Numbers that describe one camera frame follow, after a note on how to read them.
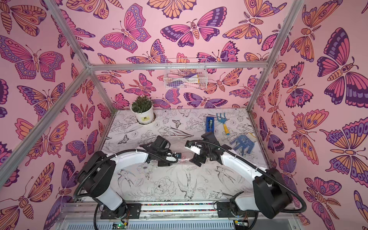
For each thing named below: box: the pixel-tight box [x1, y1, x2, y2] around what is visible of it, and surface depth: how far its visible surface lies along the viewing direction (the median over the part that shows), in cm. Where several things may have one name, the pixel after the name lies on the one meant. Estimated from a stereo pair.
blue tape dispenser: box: [205, 116, 215, 134], surface depth 105 cm
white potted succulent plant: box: [130, 95, 157, 126], surface depth 104 cm
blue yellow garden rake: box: [216, 112, 230, 136], surface depth 115 cm
